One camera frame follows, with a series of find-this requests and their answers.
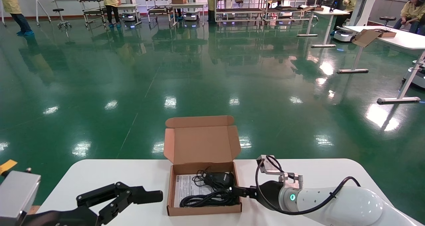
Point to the black computer mouse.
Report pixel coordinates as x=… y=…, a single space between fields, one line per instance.
x=220 y=179

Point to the white instruction sheet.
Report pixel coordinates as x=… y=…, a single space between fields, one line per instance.
x=186 y=186

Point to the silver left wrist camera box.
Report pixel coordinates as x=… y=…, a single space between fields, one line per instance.
x=16 y=192

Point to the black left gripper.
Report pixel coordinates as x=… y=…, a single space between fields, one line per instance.
x=66 y=219

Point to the white wheeled robot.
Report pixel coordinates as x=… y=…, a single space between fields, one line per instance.
x=363 y=7
x=416 y=76
x=130 y=17
x=191 y=16

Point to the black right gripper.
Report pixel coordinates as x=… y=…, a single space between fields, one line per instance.
x=269 y=194

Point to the white height-adjustable table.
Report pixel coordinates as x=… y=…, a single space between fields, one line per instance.
x=408 y=40
x=332 y=11
x=196 y=4

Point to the cardboard storage box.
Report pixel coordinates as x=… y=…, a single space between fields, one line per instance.
x=202 y=143

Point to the metal shelf cart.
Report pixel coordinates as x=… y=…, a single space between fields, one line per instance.
x=93 y=11
x=159 y=9

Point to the black round stool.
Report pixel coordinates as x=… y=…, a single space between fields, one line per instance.
x=58 y=10
x=387 y=18

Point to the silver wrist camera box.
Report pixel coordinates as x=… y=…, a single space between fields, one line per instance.
x=287 y=178
x=16 y=192

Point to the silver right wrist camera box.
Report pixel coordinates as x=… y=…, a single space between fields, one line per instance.
x=287 y=178

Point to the grey counter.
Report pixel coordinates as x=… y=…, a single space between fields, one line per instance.
x=378 y=7

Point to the white shelf rack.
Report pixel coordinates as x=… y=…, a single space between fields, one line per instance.
x=239 y=10
x=289 y=8

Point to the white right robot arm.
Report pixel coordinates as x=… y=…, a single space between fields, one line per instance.
x=348 y=206

